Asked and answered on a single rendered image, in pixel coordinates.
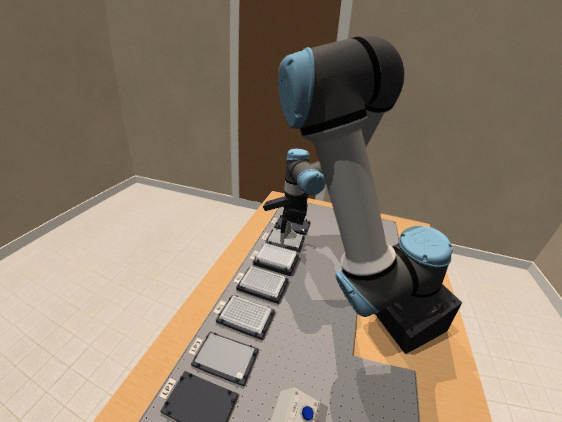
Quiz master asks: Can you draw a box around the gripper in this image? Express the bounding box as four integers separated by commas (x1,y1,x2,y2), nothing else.
280,192,308,247

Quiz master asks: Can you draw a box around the beige operator button panel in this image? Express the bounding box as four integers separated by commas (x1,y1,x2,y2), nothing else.
271,387,320,422

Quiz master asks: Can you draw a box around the clear plastic lid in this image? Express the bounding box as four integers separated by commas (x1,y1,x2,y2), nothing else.
195,333,254,380

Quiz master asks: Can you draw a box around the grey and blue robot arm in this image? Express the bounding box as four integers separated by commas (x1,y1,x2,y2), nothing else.
278,35,452,320

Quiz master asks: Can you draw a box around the black l-shaped nest locator rail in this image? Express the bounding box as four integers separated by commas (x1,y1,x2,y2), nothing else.
236,267,288,304

